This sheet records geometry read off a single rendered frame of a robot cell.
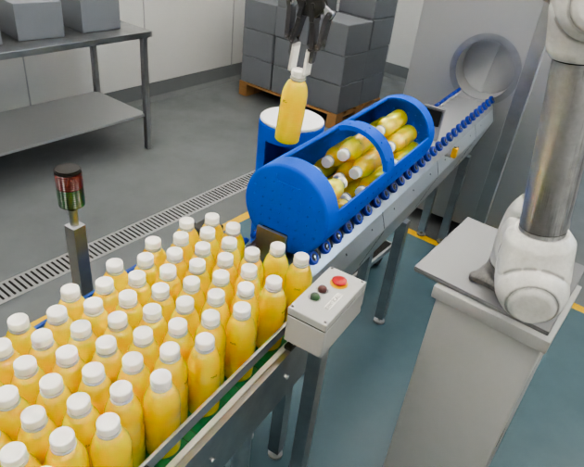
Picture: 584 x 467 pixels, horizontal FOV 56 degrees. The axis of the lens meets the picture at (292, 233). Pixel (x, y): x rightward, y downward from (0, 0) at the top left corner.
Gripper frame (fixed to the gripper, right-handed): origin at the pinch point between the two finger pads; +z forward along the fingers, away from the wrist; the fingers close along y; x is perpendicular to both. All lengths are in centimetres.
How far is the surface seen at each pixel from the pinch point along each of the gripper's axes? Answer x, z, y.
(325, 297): 32, 36, -37
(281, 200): 6.1, 38.4, -5.4
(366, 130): -36.5, 29.1, -7.5
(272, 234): 12.6, 45.6, -8.6
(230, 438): 59, 64, -35
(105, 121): -116, 151, 224
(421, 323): -103, 152, -40
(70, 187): 52, 29, 25
